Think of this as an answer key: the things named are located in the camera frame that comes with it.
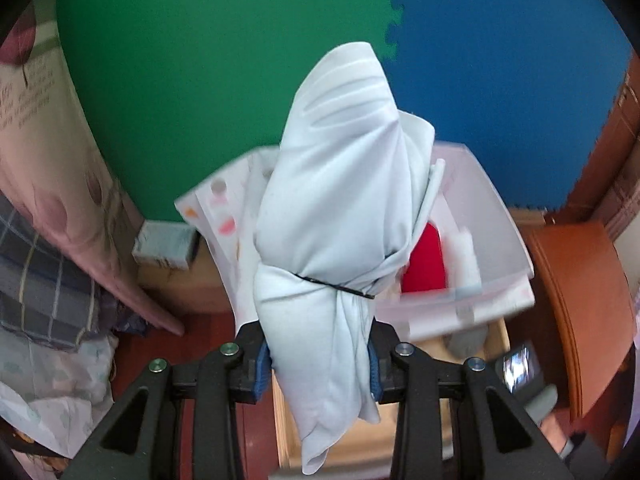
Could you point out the white printed quilt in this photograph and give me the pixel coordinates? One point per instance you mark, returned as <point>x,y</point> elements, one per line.
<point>55,390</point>

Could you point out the wooden drawer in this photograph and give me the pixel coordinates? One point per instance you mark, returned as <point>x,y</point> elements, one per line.
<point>385,435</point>

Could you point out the plaid blanket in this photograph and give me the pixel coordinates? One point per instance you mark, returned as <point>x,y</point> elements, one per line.
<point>40,285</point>

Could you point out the pink printed curtain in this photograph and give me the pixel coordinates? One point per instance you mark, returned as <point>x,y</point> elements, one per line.
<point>55,170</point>

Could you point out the white patterned storage bin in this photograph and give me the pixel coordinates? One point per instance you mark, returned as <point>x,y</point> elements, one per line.
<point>490,230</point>

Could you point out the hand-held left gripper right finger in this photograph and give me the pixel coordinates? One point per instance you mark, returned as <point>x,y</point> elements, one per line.
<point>374,375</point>

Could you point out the green foam mat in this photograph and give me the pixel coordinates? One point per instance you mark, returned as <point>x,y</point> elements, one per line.
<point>200,85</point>

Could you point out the person's right forearm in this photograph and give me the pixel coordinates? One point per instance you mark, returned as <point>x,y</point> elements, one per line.
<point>555,435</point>

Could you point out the blue crumpled cloth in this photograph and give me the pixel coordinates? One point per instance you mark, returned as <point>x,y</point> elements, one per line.
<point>131,324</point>

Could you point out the cardboard box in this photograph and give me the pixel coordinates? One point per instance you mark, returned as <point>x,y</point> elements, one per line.
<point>180,285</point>

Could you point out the plain light blue underwear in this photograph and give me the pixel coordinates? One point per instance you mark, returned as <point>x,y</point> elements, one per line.
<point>340,200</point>

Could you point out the red underwear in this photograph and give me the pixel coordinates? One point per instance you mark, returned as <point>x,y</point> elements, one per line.
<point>427,260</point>

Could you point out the brown wooden cabinet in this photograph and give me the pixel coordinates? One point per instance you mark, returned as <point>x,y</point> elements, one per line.
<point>580,300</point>

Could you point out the teal white flat box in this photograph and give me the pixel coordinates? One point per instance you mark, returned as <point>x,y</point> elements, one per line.
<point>162,242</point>

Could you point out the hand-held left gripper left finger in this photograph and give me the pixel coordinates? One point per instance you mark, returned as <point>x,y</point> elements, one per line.
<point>262,370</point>

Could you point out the white underwear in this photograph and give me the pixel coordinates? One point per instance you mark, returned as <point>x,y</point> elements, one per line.
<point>465,260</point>

